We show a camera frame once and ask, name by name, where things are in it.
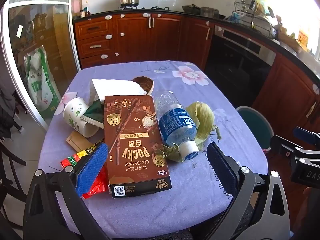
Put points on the brown snack box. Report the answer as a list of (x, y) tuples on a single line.
[(135, 155)]

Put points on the dark lidded container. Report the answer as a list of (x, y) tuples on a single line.
[(209, 11)]

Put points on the green leaf husk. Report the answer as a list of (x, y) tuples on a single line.
[(202, 115)]

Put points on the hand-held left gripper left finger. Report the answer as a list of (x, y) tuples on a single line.
[(92, 167)]

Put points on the woven basket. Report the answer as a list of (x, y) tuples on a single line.
[(295, 40)]

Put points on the black countertop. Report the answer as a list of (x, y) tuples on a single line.
[(287, 50)]

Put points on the black pan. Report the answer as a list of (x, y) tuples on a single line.
[(191, 8)]

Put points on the white printed paper cup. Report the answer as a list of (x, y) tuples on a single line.
[(75, 112)]

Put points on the white paper towel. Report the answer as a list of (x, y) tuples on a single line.
[(115, 87)]

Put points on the green white plastic bag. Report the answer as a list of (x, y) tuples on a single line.
[(40, 85)]

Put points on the red wooden kitchen cabinets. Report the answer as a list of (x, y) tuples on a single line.
[(160, 37)]

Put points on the dark wooden chair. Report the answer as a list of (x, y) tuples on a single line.
[(7, 185)]

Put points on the sliding glass door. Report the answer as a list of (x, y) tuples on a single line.
[(42, 42)]

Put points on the brown cardboard piece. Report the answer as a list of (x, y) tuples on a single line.
[(77, 141)]

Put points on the teal grey trash bin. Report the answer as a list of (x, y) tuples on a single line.
[(252, 127)]

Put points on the gas stove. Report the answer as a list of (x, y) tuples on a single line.
[(150, 8)]

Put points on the red snack wrapper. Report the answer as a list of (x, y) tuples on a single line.
[(70, 161)]

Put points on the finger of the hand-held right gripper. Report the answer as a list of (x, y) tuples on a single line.
[(305, 135), (283, 146)]

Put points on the purple floral tablecloth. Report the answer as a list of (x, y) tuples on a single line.
[(200, 205)]

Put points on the green silver foil packet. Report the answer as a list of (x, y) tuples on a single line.
[(96, 112)]

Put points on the black built-in oven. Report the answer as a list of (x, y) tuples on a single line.
[(237, 62)]

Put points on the brown coconut shell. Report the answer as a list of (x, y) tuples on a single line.
[(143, 82)]

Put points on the clear plastic water bottle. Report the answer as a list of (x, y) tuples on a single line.
[(175, 125)]

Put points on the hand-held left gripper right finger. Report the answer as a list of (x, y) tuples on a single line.
[(222, 172)]

